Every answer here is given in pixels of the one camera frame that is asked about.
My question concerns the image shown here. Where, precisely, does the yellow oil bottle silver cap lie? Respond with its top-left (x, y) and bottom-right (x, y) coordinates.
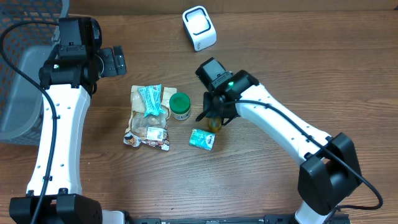
top-left (208, 117), bottom-right (222, 133)

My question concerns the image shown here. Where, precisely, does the white barcode scanner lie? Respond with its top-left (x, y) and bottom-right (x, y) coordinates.
top-left (182, 6), bottom-right (217, 52)

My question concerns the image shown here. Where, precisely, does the grey plastic mesh basket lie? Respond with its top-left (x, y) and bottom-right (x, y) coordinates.
top-left (1, 0), bottom-right (70, 146)

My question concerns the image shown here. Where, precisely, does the green lid white jar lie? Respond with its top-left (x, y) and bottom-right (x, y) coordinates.
top-left (169, 92), bottom-right (191, 121)

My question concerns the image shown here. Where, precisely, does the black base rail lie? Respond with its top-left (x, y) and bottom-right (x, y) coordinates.
top-left (124, 213), bottom-right (351, 224)

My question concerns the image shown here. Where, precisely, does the brown snack pouch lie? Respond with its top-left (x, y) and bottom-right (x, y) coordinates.
top-left (123, 85), bottom-right (177, 151)

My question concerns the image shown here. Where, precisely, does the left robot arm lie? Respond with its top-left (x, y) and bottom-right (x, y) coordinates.
top-left (9, 17), bottom-right (130, 223)

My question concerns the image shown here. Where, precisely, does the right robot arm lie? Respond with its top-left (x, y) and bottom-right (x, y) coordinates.
top-left (195, 58), bottom-right (361, 223)

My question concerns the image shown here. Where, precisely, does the green tissue pack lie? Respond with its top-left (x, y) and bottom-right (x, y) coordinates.
top-left (189, 129), bottom-right (216, 151)

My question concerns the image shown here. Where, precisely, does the mint green snack bar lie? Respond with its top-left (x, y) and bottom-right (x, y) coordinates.
top-left (138, 84), bottom-right (165, 117)

